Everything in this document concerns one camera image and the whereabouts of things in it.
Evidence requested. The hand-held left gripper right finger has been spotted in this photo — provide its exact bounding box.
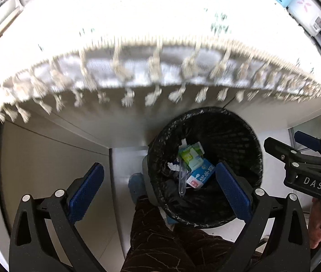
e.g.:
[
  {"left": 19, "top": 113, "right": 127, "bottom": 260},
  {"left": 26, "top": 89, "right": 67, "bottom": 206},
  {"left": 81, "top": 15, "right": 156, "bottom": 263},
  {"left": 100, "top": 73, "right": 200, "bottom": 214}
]
[{"left": 214, "top": 160, "right": 311, "bottom": 272}]

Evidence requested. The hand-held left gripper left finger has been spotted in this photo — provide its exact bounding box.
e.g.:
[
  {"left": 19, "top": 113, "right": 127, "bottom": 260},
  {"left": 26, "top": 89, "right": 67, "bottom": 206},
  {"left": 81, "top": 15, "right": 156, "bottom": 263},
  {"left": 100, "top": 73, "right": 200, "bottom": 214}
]
[{"left": 9, "top": 162, "right": 113, "bottom": 272}]

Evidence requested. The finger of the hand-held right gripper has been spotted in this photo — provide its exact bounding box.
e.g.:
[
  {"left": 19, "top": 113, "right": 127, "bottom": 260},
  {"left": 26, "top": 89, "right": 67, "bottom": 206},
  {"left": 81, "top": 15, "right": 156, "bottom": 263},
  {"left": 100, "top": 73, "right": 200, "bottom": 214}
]
[
  {"left": 294, "top": 131, "right": 321, "bottom": 155},
  {"left": 264, "top": 137, "right": 321, "bottom": 173}
]

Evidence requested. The blue and white milk carton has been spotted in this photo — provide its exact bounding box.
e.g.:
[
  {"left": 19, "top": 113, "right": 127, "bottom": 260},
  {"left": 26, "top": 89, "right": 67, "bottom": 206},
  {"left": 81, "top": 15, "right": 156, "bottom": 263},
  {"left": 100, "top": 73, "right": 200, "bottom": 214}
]
[{"left": 186, "top": 159, "right": 216, "bottom": 189}]

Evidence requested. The clear plastic tube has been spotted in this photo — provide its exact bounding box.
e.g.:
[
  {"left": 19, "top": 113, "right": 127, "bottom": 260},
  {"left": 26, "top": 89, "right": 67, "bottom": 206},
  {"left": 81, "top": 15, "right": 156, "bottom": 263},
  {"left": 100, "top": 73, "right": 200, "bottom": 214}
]
[{"left": 177, "top": 163, "right": 188, "bottom": 197}]

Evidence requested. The green and white box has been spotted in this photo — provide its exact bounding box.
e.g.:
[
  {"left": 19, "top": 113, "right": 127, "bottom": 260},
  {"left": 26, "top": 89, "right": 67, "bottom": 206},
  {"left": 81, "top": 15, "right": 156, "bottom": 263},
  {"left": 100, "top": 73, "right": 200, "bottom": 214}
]
[{"left": 178, "top": 143, "right": 205, "bottom": 170}]

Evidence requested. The black lined trash bin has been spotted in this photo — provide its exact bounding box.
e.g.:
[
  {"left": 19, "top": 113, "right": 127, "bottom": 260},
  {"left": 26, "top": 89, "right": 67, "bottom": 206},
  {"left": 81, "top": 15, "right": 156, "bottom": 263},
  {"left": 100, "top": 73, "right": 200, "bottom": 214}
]
[{"left": 142, "top": 106, "right": 263, "bottom": 228}]

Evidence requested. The blue slipper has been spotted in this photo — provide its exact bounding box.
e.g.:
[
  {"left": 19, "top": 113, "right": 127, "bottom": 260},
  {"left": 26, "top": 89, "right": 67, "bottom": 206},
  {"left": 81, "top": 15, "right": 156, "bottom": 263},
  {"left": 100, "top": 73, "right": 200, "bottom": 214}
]
[{"left": 128, "top": 173, "right": 147, "bottom": 204}]

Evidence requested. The person's leg in dark pants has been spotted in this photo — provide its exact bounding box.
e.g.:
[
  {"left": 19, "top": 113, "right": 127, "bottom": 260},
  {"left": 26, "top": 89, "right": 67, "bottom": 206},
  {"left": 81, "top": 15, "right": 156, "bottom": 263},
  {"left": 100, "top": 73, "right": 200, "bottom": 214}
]
[{"left": 121, "top": 195, "right": 265, "bottom": 272}]

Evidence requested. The white rice cooker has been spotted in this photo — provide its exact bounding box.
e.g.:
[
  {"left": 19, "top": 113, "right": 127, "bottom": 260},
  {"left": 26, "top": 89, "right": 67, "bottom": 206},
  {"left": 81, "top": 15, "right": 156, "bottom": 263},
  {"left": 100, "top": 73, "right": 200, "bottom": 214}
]
[{"left": 287, "top": 0, "right": 321, "bottom": 36}]

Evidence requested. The white floral tablecloth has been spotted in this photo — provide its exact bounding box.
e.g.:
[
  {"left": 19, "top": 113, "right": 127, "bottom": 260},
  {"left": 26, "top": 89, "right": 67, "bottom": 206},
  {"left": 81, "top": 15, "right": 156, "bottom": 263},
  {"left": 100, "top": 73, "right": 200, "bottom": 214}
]
[{"left": 0, "top": 0, "right": 321, "bottom": 124}]

